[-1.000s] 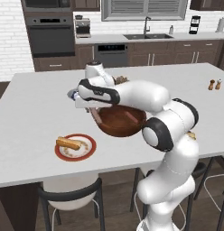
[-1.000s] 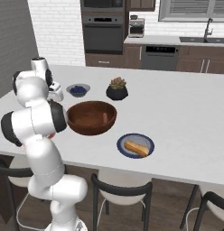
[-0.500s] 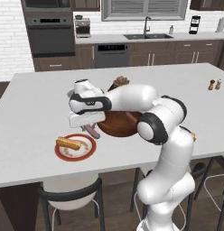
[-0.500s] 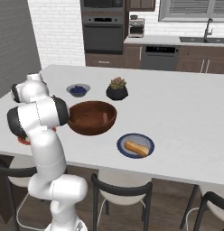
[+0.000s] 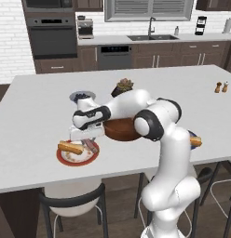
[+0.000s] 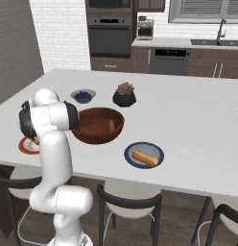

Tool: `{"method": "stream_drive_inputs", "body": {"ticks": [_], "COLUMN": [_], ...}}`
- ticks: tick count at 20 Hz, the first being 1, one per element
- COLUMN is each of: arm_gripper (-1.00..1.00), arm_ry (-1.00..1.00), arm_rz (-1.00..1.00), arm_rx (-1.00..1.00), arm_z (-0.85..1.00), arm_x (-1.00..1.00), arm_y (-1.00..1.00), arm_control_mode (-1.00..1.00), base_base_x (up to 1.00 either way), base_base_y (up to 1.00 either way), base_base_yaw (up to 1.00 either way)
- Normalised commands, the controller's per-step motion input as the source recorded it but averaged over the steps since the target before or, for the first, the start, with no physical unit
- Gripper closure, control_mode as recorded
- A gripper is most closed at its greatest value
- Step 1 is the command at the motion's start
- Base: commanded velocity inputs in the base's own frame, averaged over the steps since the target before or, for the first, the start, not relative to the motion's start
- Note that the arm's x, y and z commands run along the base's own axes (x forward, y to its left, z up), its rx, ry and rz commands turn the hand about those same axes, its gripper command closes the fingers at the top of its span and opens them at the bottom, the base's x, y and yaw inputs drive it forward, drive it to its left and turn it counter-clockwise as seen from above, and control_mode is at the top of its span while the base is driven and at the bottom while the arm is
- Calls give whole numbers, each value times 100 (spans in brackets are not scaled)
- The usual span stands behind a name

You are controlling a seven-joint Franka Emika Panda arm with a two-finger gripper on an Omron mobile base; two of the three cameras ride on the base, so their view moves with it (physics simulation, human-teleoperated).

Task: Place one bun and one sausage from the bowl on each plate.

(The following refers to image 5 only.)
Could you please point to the silver coffee machine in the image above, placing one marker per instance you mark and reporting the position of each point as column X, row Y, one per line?
column 85, row 29

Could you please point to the black and white appliance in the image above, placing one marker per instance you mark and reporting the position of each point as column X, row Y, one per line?
column 200, row 25

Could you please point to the red rimmed white plate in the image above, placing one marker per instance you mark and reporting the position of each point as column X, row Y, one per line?
column 77, row 159

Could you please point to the black wall oven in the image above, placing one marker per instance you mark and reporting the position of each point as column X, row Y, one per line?
column 52, row 37

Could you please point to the brown wall cupboard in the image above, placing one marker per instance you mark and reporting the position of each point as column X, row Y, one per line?
column 88, row 4
column 215, row 4

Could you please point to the brown wooden bowl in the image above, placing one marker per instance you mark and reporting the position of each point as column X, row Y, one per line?
column 120, row 131

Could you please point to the grey bowl with blueberries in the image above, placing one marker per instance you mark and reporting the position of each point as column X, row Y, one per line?
column 80, row 96

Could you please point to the reddish brown sausage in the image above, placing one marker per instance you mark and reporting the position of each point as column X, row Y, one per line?
column 90, row 146

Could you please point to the steel sink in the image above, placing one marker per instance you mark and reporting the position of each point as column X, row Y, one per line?
column 153, row 37

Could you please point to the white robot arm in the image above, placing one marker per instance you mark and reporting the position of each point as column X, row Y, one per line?
column 170, row 161

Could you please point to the grey dishwasher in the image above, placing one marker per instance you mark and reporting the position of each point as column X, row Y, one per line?
column 114, row 58

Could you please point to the white paper towel roll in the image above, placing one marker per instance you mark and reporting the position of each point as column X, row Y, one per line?
column 227, row 26

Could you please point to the potted succulent plant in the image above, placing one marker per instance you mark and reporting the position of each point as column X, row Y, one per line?
column 123, row 86

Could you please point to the brown pepper shaker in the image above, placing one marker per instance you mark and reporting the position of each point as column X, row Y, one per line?
column 218, row 87

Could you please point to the blue plate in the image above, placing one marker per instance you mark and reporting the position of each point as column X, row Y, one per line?
column 193, row 147

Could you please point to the brown drawer under oven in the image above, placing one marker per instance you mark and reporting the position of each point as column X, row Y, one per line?
column 57, row 66

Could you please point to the golden brown bun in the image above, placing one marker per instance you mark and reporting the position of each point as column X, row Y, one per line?
column 70, row 147
column 196, row 141

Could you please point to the brown salt shaker white top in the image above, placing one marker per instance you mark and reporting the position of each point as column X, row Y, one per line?
column 225, row 87

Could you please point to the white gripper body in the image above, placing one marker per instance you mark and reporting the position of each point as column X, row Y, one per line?
column 86, row 134

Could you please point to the brown narrow base cupboard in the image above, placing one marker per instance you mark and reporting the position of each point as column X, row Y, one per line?
column 88, row 58

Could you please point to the window with blinds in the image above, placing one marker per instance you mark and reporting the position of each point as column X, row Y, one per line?
column 148, row 9

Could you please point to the brown base cupboards run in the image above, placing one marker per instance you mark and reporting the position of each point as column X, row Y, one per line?
column 182, row 54

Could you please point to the black microwave oven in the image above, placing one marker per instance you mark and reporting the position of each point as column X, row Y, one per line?
column 47, row 4

